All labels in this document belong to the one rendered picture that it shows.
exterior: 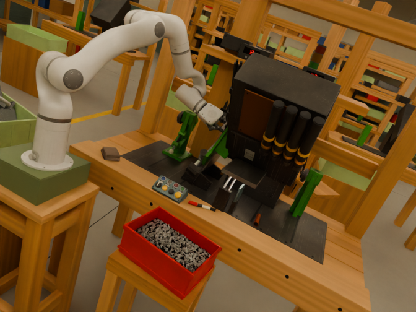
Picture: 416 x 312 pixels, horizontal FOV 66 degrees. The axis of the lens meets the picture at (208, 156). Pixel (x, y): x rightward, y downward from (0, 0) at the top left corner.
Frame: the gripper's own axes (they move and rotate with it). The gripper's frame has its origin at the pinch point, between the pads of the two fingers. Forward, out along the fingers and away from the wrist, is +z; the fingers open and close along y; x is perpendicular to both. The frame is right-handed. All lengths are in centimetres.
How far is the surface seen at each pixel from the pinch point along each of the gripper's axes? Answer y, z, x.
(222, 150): -12.1, 7.4, -4.7
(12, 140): -75, -70, 3
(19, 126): -68, -72, 0
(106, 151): -48, -36, 6
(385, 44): 830, 71, 596
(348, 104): 40, 39, -21
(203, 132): 2.9, -13.5, 31.4
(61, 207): -79, -21, -19
